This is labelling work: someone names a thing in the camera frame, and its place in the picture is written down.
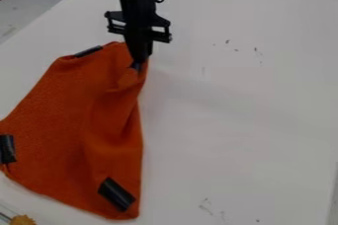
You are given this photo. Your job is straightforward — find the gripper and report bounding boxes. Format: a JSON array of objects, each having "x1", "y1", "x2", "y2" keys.
[{"x1": 103, "y1": 0, "x2": 174, "y2": 73}]

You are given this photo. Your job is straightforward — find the orange cloth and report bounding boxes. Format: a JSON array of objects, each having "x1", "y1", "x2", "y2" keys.
[{"x1": 0, "y1": 40, "x2": 151, "y2": 221}]

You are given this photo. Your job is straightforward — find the yellow toy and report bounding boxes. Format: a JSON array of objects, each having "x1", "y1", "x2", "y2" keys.
[{"x1": 8, "y1": 214, "x2": 38, "y2": 225}]

